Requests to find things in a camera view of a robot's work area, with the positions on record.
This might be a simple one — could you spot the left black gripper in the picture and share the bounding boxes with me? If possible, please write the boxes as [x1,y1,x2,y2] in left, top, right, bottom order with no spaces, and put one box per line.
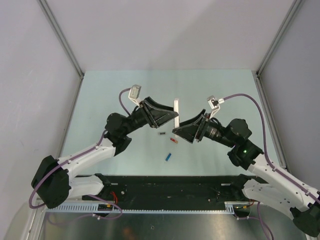
[122,96,178,136]

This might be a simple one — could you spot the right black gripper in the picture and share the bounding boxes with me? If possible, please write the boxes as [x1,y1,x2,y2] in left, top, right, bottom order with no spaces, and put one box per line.
[172,109,236,148]

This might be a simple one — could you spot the white red remote control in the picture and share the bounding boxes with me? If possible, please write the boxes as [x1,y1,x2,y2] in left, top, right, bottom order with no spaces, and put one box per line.
[173,98,180,129]

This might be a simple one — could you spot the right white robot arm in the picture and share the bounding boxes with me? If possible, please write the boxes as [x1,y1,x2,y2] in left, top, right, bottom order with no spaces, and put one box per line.
[172,110,320,238]

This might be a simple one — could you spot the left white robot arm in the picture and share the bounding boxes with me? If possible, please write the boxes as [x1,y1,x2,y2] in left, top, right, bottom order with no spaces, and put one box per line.
[28,97,179,209]

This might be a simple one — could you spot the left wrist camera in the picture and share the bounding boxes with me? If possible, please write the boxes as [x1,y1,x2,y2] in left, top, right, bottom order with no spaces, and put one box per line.
[128,84,142,106]

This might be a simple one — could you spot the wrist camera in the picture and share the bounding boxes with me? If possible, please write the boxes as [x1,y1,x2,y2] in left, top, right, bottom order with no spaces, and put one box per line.
[128,84,142,106]
[207,95,225,119]

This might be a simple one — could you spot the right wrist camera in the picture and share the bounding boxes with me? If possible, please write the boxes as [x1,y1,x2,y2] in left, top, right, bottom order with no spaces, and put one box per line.
[207,95,225,119]

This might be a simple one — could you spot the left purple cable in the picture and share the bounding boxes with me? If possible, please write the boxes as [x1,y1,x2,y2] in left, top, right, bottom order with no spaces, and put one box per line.
[28,88,133,209]

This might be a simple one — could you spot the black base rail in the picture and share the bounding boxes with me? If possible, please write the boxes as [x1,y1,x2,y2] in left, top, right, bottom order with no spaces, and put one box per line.
[97,175,253,210]

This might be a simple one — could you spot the grey cable duct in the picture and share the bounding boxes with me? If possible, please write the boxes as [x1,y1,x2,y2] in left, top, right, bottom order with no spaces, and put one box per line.
[46,202,235,215]

